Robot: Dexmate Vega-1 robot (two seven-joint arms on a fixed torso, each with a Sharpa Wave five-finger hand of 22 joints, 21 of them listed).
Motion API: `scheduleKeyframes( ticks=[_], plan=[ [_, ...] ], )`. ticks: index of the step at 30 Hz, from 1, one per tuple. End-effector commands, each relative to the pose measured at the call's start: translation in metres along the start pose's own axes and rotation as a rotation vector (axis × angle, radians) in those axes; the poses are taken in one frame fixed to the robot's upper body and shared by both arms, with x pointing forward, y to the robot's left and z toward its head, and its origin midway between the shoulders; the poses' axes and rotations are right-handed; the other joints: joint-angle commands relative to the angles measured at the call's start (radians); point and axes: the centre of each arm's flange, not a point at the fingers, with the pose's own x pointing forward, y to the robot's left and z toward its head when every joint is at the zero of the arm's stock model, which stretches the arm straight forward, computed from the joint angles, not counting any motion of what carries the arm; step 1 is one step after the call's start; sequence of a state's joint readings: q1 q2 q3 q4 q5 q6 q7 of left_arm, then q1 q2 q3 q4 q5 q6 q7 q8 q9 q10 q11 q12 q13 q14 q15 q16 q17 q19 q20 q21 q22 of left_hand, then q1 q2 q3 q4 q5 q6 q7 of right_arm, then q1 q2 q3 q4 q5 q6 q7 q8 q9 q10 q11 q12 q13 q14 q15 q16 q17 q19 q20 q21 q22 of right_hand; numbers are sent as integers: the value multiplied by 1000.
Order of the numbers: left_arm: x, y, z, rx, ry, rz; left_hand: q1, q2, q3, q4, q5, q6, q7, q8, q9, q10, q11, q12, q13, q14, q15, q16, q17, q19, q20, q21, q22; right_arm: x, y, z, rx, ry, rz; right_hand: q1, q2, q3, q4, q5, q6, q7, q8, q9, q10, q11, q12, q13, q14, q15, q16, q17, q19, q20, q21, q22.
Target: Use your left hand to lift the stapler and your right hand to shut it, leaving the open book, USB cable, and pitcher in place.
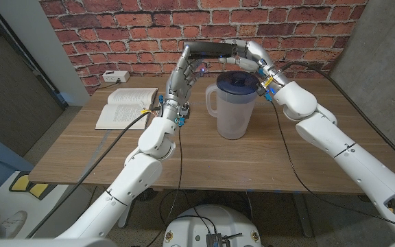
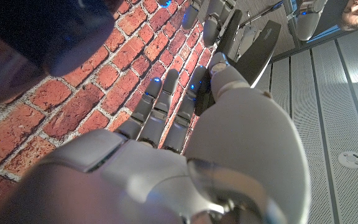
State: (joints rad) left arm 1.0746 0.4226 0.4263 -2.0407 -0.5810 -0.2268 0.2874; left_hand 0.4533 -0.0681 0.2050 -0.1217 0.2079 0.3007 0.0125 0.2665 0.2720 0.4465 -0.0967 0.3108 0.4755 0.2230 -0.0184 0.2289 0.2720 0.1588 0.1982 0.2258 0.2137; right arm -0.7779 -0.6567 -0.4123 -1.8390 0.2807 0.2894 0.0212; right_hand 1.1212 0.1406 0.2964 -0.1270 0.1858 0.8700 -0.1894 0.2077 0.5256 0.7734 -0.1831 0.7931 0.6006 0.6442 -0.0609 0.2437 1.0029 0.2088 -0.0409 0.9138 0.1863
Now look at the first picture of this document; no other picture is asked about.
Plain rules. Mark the black stapler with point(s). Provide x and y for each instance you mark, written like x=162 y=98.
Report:
x=211 y=49

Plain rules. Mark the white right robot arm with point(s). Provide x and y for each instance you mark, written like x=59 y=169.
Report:
x=348 y=151

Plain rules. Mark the grey table leg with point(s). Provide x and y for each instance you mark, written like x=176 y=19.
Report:
x=303 y=216

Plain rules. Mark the white sneaker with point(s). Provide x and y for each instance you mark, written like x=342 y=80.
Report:
x=14 y=221

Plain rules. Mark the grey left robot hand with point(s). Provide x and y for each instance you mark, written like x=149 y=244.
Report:
x=180 y=82

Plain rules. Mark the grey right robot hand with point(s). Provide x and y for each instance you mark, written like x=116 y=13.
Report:
x=257 y=53

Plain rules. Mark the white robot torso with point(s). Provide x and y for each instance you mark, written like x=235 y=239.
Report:
x=214 y=219

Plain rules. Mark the clear pitcher with blue lid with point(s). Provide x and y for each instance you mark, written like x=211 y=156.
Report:
x=233 y=113

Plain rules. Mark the white power strip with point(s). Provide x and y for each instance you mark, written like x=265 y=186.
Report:
x=116 y=76

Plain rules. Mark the red brick printed backdrop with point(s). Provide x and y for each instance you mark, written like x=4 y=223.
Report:
x=115 y=27

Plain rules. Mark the white table leg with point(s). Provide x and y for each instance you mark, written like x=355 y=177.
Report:
x=125 y=216

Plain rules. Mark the open paperback book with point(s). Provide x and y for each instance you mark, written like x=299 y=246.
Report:
x=125 y=109

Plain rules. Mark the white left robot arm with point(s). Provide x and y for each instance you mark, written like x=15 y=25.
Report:
x=132 y=182

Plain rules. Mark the dark wooden door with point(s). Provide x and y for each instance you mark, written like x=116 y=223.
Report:
x=9 y=96

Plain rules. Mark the grey tape strip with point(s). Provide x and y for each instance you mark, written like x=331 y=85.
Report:
x=93 y=158

